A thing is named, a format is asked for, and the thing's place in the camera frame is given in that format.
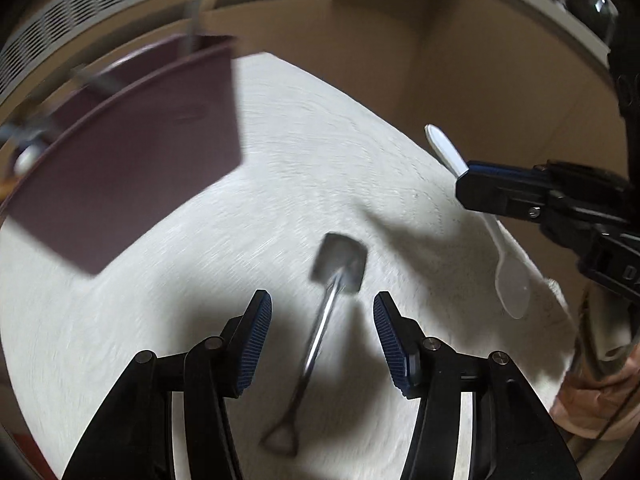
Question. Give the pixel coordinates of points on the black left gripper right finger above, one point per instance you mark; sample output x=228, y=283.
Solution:
x=512, y=435

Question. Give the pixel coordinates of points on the blue handled utensil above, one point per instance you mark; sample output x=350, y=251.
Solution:
x=23, y=133

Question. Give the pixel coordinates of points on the white plastic spoon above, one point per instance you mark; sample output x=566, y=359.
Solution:
x=512, y=280

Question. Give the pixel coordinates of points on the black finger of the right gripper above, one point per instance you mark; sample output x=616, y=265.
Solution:
x=505, y=191

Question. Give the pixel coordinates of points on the wooden spoon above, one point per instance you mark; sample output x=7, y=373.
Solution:
x=6, y=188

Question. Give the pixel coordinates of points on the metal shovel-shaped spoon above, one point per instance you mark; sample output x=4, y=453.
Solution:
x=339, y=266

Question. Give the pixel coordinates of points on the dark purple utensil caddy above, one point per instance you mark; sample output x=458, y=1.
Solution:
x=124, y=162

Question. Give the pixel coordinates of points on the wooden chopstick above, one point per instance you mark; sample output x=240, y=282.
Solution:
x=192, y=35

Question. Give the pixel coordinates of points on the metal spoon with white ball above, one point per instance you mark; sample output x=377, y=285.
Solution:
x=26, y=160

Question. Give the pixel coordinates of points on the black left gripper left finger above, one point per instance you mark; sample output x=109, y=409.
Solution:
x=130, y=436

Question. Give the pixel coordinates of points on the black thin utensil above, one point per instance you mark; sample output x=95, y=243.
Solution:
x=100, y=83

